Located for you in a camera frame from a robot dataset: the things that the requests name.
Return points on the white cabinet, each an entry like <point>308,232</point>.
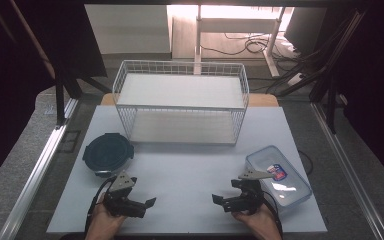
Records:
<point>128,30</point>

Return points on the black metal stand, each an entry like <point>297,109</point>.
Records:
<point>330,100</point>
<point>60,100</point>

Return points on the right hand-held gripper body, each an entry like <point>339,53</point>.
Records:
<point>250,193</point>

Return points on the aluminium rail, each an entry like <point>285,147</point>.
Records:
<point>36,176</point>
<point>346,166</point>

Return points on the round dark food container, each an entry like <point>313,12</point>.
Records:
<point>108,154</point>

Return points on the person's right hand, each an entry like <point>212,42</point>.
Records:
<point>257,220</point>

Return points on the white desk frame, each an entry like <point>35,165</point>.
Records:
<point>238,25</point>

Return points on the dark floor hatch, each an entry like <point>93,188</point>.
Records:
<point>69,141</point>

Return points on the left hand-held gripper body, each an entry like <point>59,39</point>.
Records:
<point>122,183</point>

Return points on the wooden board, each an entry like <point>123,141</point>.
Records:
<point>263,99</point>

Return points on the person's left hand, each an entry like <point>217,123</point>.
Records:
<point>104,218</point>

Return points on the clear rectangular food container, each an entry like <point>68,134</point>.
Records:
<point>285,186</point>

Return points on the dark monitor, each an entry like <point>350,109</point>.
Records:
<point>305,28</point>

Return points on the wooden pole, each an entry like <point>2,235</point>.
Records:
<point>33,40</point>

